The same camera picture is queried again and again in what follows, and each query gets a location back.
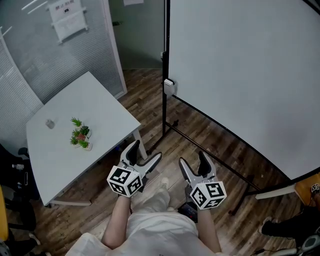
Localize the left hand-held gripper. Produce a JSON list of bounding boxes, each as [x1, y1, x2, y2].
[[106, 139, 163, 199]]

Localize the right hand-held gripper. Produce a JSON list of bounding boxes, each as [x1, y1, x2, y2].
[[178, 150, 228, 211]]

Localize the white whiteboard box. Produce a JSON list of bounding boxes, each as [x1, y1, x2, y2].
[[163, 78, 177, 99]]

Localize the person's left forearm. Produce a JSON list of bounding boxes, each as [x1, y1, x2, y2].
[[100, 194, 133, 250]]

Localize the person's right forearm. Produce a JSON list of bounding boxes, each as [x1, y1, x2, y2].
[[196, 206, 223, 254]]

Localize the large whiteboard with black stand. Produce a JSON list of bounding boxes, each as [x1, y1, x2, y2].
[[146, 0, 320, 216]]

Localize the person's light trouser leg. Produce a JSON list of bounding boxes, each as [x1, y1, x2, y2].
[[131, 186, 176, 215]]

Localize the black waist device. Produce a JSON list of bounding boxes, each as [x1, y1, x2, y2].
[[176, 186, 200, 224]]

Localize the small reddish potted plant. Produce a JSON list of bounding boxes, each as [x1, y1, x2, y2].
[[71, 128, 88, 142]]

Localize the white table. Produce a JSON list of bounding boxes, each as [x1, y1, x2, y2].
[[25, 70, 148, 208]]

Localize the person's white shirt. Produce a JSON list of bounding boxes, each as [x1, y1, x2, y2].
[[64, 210, 223, 256]]

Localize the yellow wooden cabinet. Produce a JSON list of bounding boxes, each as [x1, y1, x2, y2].
[[293, 172, 320, 207]]

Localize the black office chair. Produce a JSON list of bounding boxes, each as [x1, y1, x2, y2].
[[0, 142, 42, 253]]

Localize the white wall rack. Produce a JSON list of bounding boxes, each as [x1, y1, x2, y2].
[[45, 0, 90, 46]]

